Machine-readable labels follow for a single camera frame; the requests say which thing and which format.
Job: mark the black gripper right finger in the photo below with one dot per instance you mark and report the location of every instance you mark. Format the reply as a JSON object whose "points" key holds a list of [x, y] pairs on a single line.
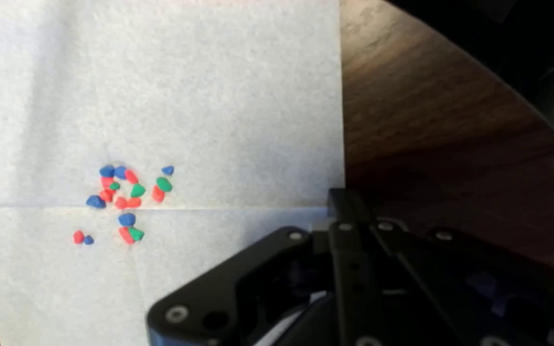
{"points": [[456, 288]]}

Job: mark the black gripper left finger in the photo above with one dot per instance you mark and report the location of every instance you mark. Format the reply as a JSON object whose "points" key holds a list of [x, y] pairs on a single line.
{"points": [[239, 281]]}

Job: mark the small pile of colourful beads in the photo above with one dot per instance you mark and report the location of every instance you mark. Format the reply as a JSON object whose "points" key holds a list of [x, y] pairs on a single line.
{"points": [[125, 192]]}

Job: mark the large white paper towel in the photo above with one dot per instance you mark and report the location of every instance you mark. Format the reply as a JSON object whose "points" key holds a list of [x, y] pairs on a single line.
{"points": [[162, 77]]}

